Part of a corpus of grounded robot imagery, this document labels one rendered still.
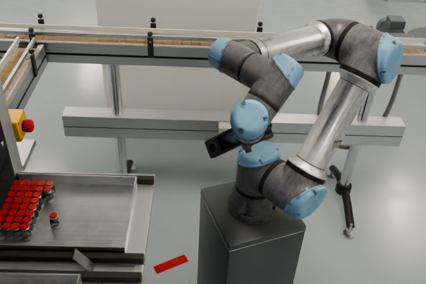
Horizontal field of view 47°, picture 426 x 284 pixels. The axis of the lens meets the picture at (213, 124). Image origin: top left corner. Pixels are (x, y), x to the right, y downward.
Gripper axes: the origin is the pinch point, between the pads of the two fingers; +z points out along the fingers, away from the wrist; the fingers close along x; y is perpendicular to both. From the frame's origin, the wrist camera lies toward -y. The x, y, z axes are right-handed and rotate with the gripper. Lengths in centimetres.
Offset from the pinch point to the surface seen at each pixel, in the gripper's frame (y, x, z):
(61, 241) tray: -53, -6, -5
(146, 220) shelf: -32.2, -9.9, 2.9
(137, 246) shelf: -35.6, -15.0, -3.5
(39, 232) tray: -58, -2, -4
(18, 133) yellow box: -59, 28, 7
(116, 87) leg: -39, 51, 80
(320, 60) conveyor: 46, 24, 73
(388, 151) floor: 86, -26, 178
